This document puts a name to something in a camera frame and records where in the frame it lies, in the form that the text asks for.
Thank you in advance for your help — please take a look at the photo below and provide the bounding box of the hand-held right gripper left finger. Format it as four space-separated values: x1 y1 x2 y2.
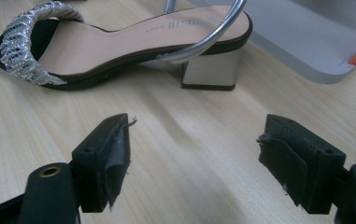
71 113 138 214

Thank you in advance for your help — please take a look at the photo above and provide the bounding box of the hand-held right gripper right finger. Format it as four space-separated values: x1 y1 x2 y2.
256 113 348 216

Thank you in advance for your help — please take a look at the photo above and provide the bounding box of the silver block-heel sandal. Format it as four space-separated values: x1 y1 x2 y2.
0 0 254 92

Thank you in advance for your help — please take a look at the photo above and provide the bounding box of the grey tray with orange strip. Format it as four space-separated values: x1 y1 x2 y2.
187 0 356 85

